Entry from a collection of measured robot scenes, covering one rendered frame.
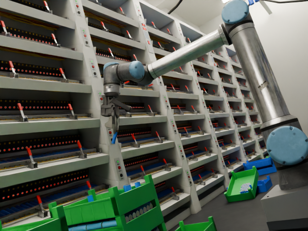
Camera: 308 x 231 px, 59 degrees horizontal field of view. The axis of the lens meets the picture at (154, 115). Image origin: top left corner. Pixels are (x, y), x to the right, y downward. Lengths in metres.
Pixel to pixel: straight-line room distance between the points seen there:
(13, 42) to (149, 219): 0.98
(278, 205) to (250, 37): 0.71
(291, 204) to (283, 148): 0.26
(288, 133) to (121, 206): 0.68
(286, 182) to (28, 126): 1.15
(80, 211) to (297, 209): 0.85
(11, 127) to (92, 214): 0.55
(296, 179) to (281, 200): 0.12
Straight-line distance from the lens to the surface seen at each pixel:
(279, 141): 1.15
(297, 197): 1.28
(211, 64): 3.47
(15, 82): 1.33
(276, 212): 1.31
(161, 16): 2.86
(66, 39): 1.80
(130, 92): 1.83
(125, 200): 0.83
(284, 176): 1.36
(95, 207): 0.86
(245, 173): 2.36
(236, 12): 1.30
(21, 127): 1.26
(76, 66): 1.69
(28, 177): 1.23
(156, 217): 0.93
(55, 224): 0.69
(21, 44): 1.45
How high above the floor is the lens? 0.44
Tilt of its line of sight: 9 degrees up
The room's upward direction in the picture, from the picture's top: 16 degrees counter-clockwise
